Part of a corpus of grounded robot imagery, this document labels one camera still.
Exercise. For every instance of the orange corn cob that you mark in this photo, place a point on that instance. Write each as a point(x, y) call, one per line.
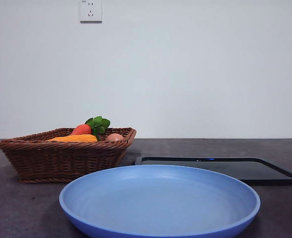
point(76, 138)

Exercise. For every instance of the blue round plate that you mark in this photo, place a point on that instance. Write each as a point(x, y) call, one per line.
point(158, 205)

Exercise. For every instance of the brown wicker basket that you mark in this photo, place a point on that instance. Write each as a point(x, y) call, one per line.
point(61, 161)

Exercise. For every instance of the brown egg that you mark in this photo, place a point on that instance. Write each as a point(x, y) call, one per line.
point(114, 137)

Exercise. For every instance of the orange carrot with green leaves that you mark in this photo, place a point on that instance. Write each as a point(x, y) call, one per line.
point(82, 129)

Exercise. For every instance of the black flat tray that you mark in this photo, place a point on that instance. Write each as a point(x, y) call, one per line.
point(260, 171)

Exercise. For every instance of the white wall socket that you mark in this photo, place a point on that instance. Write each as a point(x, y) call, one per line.
point(91, 11)

